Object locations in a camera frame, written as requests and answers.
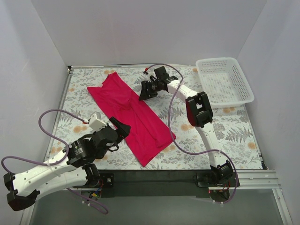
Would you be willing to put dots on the magenta t shirt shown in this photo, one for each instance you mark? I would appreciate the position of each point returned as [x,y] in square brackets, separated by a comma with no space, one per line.
[149,135]

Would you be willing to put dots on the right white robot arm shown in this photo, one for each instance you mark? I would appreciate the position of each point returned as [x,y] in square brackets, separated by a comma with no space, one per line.
[199,115]

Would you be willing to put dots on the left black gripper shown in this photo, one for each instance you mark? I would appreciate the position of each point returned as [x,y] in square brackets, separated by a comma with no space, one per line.
[117,129]

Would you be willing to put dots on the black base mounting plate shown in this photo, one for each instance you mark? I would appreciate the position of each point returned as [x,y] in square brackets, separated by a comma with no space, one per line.
[146,183]

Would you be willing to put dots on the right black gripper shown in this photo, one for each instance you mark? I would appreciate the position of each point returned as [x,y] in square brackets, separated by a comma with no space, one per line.
[148,88]

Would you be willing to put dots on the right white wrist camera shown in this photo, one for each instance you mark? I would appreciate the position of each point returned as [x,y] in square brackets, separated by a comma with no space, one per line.
[147,71]

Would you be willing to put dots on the white plastic basket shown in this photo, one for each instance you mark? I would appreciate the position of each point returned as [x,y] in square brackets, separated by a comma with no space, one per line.
[224,82]

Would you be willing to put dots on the aluminium frame rail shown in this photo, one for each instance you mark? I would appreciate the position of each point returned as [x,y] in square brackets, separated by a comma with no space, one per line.
[257,201]

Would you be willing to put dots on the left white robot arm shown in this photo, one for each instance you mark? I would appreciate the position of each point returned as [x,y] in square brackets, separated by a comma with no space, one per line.
[72,167]

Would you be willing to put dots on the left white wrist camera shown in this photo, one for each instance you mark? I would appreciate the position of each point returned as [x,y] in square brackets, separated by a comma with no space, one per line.
[95,122]

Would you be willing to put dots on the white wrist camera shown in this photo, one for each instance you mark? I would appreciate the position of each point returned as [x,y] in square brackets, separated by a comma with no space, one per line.
[95,122]
[147,71]

